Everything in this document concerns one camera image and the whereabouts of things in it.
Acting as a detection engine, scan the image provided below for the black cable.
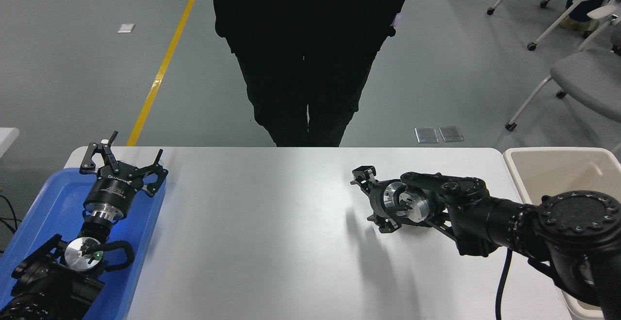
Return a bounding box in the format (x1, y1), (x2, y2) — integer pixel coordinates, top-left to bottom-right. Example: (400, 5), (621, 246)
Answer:
(0, 195), (20, 254)

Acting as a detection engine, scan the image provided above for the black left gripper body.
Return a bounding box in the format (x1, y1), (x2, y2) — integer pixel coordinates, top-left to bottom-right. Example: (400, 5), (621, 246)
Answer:
(83, 161), (146, 213)

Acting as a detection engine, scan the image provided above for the metal floor plate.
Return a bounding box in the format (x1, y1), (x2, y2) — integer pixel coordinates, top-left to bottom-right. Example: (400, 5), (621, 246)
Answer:
(415, 127), (439, 144)
(439, 126), (464, 143)

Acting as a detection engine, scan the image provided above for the blue plastic tray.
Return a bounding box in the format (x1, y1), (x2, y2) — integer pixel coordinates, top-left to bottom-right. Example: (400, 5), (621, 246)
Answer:
(0, 167), (167, 320)

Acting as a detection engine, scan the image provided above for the white side table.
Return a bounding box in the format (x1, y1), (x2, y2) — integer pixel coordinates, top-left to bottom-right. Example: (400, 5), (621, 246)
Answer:
(0, 128), (20, 159)

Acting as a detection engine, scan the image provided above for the large pale plastic bin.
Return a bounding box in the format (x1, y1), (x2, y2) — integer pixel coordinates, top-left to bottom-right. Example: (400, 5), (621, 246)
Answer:
(503, 147), (621, 320)

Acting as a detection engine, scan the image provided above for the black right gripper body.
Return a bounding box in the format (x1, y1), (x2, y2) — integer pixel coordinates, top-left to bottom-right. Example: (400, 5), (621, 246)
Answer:
(367, 178), (396, 226)

